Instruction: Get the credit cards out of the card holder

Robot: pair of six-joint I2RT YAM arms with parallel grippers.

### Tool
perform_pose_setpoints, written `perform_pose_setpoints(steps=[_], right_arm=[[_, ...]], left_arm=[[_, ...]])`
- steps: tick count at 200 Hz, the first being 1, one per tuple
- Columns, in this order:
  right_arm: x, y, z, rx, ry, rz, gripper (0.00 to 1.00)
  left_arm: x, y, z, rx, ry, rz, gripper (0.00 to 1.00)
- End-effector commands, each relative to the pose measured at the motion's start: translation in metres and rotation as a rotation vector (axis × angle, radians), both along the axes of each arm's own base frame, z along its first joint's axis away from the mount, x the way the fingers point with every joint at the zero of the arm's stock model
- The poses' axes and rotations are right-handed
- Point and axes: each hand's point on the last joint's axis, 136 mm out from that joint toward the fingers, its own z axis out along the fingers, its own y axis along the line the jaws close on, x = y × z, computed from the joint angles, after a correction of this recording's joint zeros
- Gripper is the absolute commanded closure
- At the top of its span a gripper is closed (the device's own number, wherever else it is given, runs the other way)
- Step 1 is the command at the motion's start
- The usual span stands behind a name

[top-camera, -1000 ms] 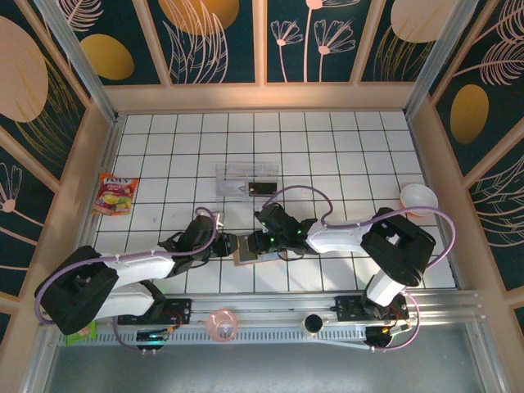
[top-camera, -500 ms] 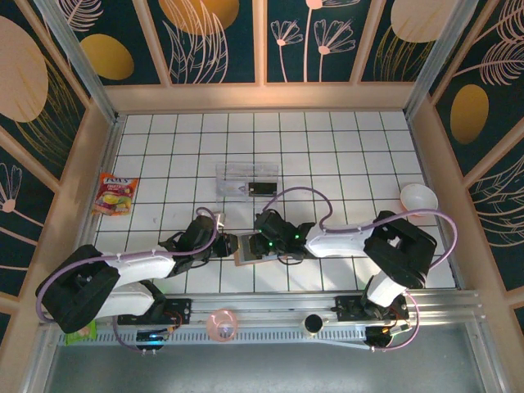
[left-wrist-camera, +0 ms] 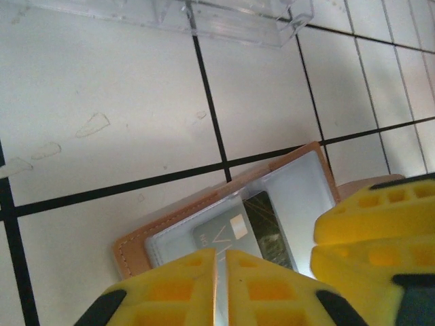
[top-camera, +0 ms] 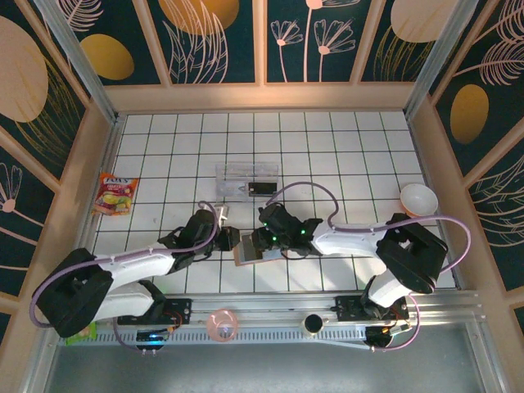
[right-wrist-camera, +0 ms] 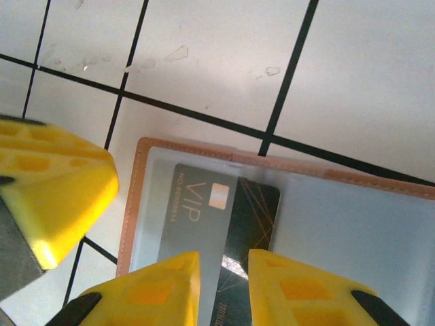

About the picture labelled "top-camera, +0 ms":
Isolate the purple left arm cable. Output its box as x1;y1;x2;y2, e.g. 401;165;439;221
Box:
30;200;218;353

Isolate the black card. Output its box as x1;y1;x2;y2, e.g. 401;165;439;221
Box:
246;180;277;195

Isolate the clear acrylic card stand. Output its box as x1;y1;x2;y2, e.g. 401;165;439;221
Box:
215;162;282;201

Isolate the fruit candy bag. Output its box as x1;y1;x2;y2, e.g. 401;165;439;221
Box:
90;171;140;217

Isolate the pink leather card holder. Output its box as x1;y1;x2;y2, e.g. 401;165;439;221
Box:
233;233;284;268

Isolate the grey slotted cable duct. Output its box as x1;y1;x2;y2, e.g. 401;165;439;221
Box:
88;325;369;350

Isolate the pink translucent cup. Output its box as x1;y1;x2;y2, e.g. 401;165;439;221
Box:
206;309;240;344

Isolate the silver VIP card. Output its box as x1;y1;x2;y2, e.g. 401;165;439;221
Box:
218;182;249;198

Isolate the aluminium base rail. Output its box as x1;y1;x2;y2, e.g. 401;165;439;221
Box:
71;289;490;328

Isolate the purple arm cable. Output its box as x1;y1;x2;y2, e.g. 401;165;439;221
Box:
264;183;472;353
30;200;218;353

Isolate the white bowl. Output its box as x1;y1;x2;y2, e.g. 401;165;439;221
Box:
400;183;438;217

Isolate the black and white mug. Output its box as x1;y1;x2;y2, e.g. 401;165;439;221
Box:
301;313;327;337

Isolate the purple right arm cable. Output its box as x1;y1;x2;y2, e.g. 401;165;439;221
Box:
264;183;472;353

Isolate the aluminium frame post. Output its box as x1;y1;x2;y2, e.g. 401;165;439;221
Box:
33;0;120;124
403;0;489;120

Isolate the green packet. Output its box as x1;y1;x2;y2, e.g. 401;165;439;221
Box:
65;322;97;346

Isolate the black controller board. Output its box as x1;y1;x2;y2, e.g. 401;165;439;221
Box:
136;327;169;354
364;325;397;352

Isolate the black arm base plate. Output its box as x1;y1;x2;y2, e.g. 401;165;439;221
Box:
118;297;193;328
334;295;410;323

